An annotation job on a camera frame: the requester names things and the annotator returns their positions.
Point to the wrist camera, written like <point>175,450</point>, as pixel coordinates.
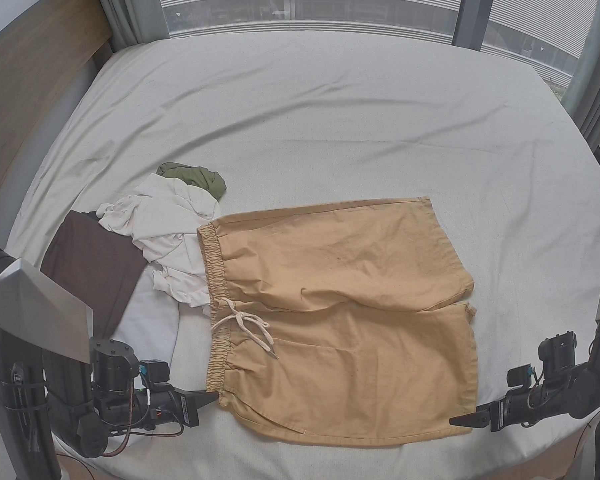
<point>520,377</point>
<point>155,374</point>

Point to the brown garment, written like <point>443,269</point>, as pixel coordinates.
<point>95,268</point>

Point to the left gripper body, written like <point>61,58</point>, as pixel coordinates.
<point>177,408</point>

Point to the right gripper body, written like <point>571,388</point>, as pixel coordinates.
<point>515,410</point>

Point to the grey-green curtain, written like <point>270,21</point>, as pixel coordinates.
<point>130,3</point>
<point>597,43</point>

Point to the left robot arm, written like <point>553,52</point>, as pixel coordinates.
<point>35,318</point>

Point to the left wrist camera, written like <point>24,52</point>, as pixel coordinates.
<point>155,374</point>

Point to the white folded garment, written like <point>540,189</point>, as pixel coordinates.
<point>150,323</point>

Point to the olive green garment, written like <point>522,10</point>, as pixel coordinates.
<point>200,178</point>

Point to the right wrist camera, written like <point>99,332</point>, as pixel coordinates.
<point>520,377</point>

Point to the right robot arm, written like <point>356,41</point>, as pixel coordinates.
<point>595,383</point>

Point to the cream white garment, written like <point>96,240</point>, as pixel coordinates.
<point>165,218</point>

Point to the tan shorts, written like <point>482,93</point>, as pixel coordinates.
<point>340,293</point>

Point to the bed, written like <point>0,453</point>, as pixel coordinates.
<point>330,118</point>

